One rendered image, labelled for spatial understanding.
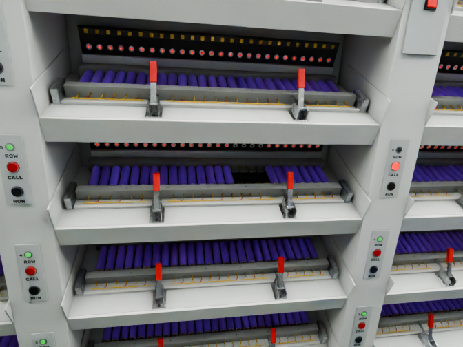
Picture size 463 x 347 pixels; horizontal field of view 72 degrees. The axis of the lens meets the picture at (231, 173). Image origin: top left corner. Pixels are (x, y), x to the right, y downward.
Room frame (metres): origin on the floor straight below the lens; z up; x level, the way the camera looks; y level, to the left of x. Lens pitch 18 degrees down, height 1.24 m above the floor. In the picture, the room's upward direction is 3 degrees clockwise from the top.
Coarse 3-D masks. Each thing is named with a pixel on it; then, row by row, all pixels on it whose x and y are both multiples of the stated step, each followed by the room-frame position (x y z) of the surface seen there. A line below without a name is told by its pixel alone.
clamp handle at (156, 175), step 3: (153, 174) 0.57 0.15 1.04; (156, 174) 0.57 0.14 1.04; (159, 174) 0.57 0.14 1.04; (153, 177) 0.57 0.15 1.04; (156, 177) 0.57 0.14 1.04; (159, 177) 0.57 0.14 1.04; (153, 180) 0.57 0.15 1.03; (156, 180) 0.57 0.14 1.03; (159, 180) 0.57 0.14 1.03; (153, 183) 0.56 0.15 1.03; (156, 183) 0.56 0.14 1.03; (159, 183) 0.57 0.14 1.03; (153, 186) 0.56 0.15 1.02; (156, 186) 0.56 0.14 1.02; (159, 186) 0.57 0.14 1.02; (153, 189) 0.56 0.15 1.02; (156, 189) 0.56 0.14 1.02; (159, 189) 0.56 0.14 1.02; (156, 192) 0.56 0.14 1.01; (156, 195) 0.56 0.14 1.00; (156, 198) 0.56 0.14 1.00; (156, 201) 0.56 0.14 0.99; (156, 204) 0.56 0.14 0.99; (156, 207) 0.55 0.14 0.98
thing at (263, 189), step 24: (96, 192) 0.58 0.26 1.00; (120, 192) 0.59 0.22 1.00; (144, 192) 0.60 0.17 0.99; (168, 192) 0.61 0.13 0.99; (192, 192) 0.62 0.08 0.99; (216, 192) 0.63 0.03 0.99; (240, 192) 0.63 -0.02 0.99; (264, 192) 0.64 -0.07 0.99; (312, 192) 0.66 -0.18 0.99; (336, 192) 0.68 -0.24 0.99
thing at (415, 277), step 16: (400, 240) 0.78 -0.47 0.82; (416, 240) 0.78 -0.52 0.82; (432, 240) 0.79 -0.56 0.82; (448, 240) 0.80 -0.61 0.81; (400, 256) 0.72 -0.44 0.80; (416, 256) 0.72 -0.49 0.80; (432, 256) 0.73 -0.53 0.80; (448, 256) 0.69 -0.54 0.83; (400, 272) 0.69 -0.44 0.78; (416, 272) 0.69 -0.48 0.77; (432, 272) 0.70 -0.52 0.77; (448, 272) 0.68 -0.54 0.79; (400, 288) 0.65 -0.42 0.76; (416, 288) 0.65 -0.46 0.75; (432, 288) 0.66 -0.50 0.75; (448, 288) 0.66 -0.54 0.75
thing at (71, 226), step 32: (64, 192) 0.57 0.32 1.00; (352, 192) 0.66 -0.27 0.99; (64, 224) 0.52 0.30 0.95; (96, 224) 0.53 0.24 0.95; (128, 224) 0.54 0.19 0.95; (160, 224) 0.54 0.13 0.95; (192, 224) 0.55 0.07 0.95; (224, 224) 0.56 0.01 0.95; (256, 224) 0.58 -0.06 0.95; (288, 224) 0.59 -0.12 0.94; (320, 224) 0.60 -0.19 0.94; (352, 224) 0.62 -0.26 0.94
